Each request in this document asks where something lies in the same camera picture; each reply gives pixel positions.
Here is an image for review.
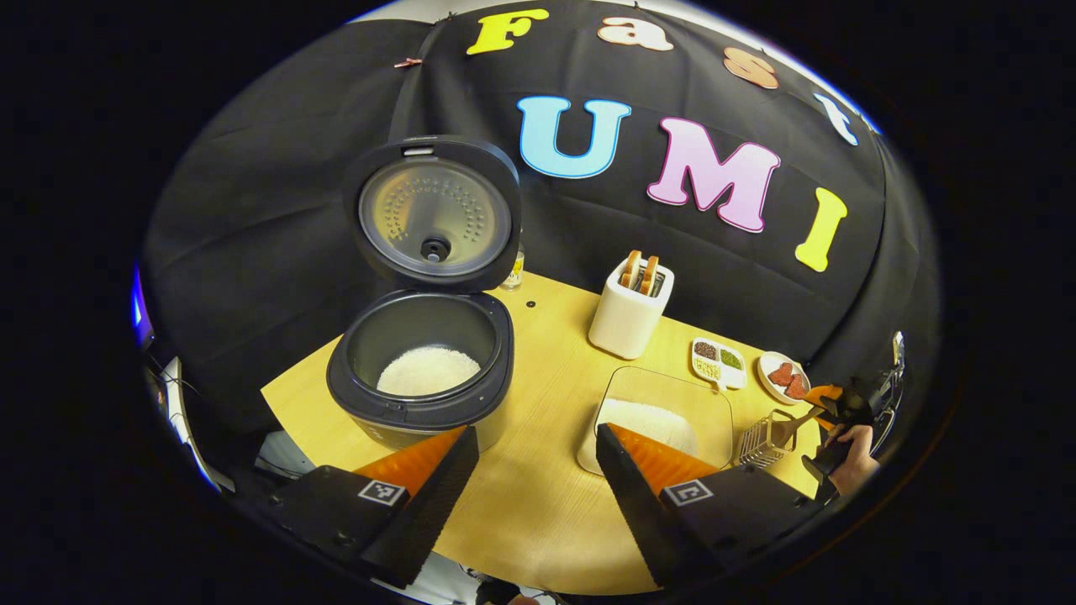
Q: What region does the dark grey rice cooker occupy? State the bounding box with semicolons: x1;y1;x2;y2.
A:
326;134;523;455

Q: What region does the clear rice tray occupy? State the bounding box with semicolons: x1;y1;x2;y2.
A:
577;366;735;477

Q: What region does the white rice pile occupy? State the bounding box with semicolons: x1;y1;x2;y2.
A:
599;397;699;459
377;345;483;397

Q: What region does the wooden spoon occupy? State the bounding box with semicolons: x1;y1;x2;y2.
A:
769;406;829;448

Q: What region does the white divided bean dish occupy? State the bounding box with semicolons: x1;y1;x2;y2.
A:
691;336;748;392

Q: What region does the white toaster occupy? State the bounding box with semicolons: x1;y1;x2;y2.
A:
588;250;675;360

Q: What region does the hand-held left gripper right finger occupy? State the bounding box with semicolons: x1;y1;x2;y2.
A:
596;423;820;589

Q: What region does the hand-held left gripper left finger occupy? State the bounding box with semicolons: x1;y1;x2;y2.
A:
252;424;481;589

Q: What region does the black backdrop cloth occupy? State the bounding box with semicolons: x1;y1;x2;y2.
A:
141;0;941;438

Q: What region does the metal wire chopstick holder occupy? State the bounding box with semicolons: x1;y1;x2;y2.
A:
738;408;798;470

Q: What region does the white round plate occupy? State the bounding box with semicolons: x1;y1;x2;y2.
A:
757;350;812;406

